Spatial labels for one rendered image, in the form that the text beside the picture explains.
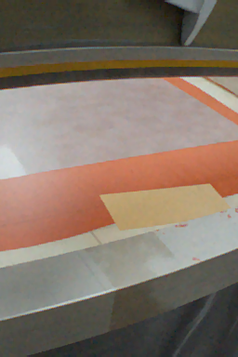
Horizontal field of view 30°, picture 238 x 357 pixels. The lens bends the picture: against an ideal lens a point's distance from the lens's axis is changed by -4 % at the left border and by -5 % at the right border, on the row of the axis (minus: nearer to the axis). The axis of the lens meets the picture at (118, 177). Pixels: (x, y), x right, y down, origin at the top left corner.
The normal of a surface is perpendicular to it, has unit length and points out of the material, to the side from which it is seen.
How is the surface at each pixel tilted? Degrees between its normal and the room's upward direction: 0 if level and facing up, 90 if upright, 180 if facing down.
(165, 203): 0
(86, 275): 0
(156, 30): 90
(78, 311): 90
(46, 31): 90
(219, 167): 0
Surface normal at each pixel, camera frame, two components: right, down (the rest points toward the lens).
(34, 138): 0.12, -0.86
